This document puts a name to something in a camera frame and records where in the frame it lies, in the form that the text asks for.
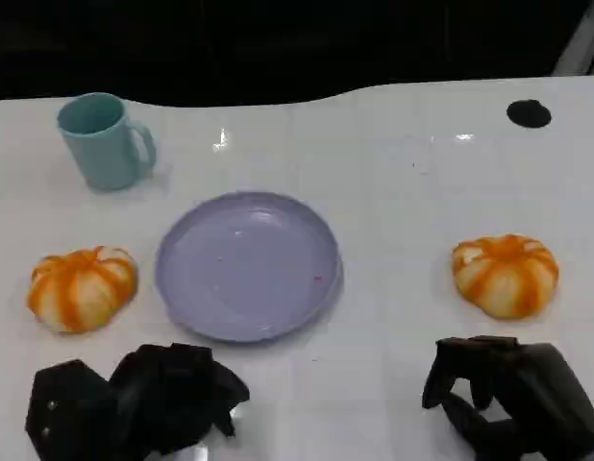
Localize lilac plate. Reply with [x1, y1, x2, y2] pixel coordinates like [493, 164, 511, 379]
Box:
[155, 191, 345, 344]

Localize grey metal post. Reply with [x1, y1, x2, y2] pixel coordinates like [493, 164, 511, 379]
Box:
[555, 0, 594, 76]

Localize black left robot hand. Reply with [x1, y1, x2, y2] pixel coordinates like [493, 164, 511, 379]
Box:
[108, 342, 252, 458]

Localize pale green mug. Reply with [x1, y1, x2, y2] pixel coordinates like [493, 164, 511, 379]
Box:
[56, 92, 158, 192]

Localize black round table grommet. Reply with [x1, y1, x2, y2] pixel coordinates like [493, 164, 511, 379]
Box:
[506, 99, 553, 129]

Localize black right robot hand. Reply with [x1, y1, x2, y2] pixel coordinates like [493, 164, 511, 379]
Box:
[421, 335, 594, 461]

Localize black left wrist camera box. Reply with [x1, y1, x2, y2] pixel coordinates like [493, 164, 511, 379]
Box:
[24, 358, 123, 461]

